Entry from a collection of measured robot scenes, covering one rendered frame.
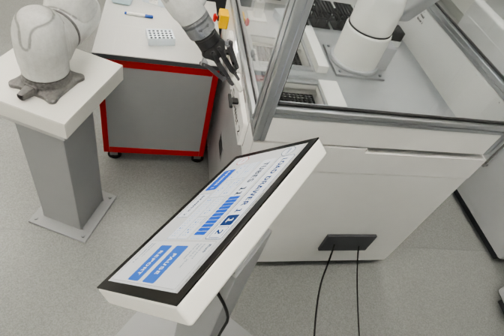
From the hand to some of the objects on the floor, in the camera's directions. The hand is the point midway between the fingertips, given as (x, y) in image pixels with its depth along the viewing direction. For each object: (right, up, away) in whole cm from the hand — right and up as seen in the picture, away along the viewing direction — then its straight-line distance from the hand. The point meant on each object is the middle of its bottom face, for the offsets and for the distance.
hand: (235, 82), depth 129 cm
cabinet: (+25, -48, +106) cm, 119 cm away
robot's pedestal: (-86, -54, +67) cm, 122 cm away
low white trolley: (-56, -10, +117) cm, 130 cm away
